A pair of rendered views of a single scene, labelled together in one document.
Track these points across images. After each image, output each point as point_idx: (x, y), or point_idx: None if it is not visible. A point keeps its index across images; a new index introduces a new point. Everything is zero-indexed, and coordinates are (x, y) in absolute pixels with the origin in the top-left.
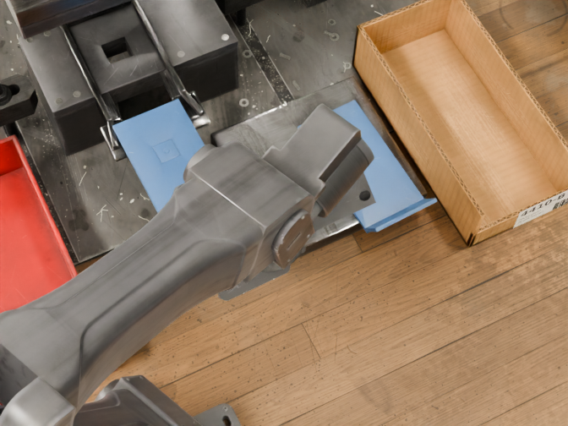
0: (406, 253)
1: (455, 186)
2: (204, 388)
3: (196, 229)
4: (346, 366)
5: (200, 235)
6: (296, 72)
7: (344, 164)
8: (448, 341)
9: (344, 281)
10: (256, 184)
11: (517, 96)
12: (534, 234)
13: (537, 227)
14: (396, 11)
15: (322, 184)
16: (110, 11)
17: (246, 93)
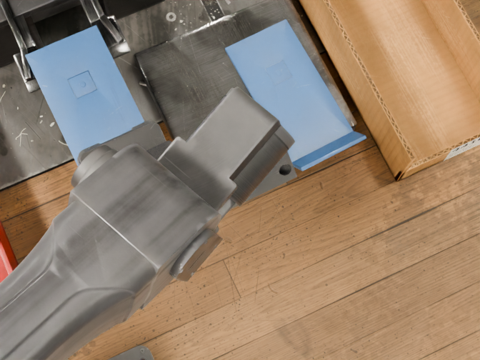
0: (333, 186)
1: (386, 123)
2: (123, 326)
3: (74, 276)
4: (266, 306)
5: (79, 283)
6: None
7: (260, 155)
8: (371, 281)
9: (268, 216)
10: (151, 208)
11: (456, 22)
12: (464, 168)
13: (468, 161)
14: None
15: (233, 186)
16: None
17: (173, 6)
